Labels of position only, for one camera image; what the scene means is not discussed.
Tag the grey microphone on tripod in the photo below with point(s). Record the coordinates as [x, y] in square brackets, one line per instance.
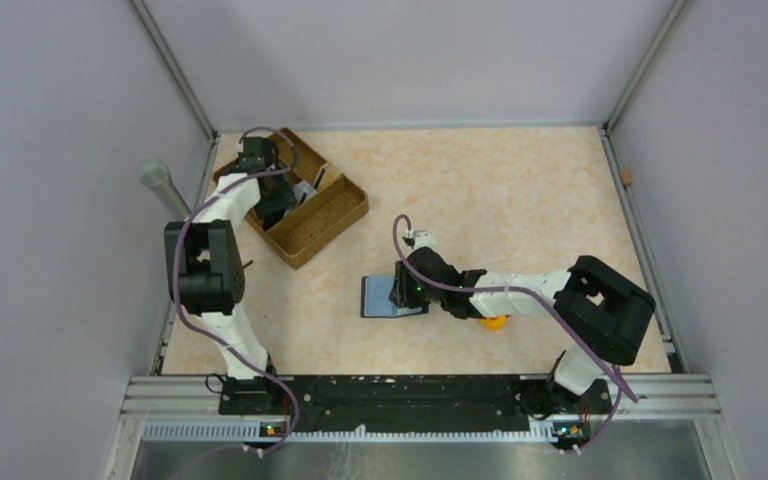
[155, 175]

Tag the woven brown divided tray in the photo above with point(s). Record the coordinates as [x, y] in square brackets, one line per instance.
[307, 229]

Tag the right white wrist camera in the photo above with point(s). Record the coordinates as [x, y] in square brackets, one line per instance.
[417, 239]

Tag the gold card in tray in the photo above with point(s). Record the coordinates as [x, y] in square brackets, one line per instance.
[326, 176]

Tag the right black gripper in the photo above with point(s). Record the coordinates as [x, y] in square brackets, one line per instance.
[401, 293]

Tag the small brown block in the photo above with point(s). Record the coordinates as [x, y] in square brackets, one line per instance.
[626, 177]

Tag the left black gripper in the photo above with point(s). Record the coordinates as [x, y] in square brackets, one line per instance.
[285, 197]

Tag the navy blue card holder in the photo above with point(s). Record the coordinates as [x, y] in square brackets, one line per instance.
[376, 303]

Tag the silver card in tray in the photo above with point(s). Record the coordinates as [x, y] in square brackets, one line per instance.
[303, 191]

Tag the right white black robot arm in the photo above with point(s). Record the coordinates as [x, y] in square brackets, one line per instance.
[604, 313]

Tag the yellow round toy block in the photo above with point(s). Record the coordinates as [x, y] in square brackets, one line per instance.
[494, 323]

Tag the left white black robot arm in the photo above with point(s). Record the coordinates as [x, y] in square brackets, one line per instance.
[206, 275]

